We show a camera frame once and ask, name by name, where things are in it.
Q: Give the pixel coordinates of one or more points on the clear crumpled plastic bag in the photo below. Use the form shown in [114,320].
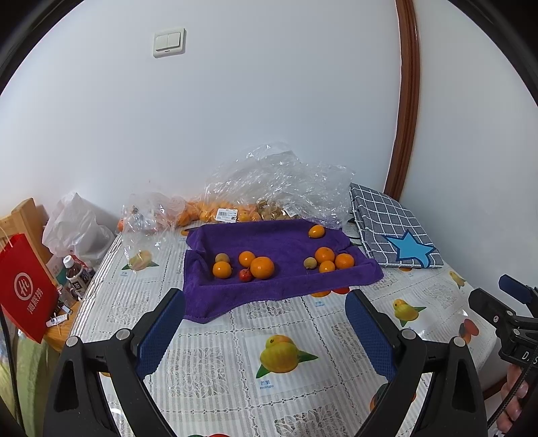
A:
[147,210]

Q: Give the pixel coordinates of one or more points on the purple towel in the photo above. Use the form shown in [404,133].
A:
[273,239]

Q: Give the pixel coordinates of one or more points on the wooden headboard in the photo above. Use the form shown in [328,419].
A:
[25,214]

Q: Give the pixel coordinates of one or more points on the green cloth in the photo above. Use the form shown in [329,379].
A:
[25,378]

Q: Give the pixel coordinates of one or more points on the heap of tan longans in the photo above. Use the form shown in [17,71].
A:
[273,209]

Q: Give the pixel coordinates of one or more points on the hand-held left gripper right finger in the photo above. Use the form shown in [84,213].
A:
[370,336]

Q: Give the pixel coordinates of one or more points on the white light switch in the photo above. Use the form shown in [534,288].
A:
[169,42]

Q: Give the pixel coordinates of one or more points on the brown wooden door frame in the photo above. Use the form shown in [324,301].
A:
[407,84]

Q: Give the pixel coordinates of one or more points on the person's right hand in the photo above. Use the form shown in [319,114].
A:
[513,395]

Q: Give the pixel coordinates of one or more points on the small yellow fruit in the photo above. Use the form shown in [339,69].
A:
[221,257]
[310,262]

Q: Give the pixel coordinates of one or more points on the wooden side table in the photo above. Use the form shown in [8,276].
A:
[59,334]

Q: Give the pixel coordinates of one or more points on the small orange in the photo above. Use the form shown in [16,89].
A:
[120,226]
[327,266]
[344,261]

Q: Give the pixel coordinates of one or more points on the large orange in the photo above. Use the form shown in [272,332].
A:
[262,267]

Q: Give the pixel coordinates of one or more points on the clear plastic bag white label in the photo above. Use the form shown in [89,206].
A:
[243,176]

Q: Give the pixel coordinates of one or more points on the fruit print lace tablecloth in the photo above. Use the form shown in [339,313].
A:
[218,357]

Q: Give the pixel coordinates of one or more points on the heap of small oranges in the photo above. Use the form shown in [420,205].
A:
[201,212]

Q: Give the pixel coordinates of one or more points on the orange with leaf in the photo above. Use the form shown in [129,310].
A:
[316,231]

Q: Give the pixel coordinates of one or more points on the dark drink bottle white cap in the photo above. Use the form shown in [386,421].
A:
[77,277]

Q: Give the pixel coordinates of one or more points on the red paper bag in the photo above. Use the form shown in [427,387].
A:
[25,285]

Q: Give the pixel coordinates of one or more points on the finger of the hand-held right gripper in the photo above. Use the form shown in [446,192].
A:
[516,289]
[489,309]

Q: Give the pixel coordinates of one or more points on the grey checked bag blue star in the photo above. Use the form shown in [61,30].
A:
[386,218]

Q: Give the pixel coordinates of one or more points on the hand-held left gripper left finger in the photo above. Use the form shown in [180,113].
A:
[162,332]

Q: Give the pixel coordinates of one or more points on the small red fruit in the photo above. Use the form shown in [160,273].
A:
[245,275]

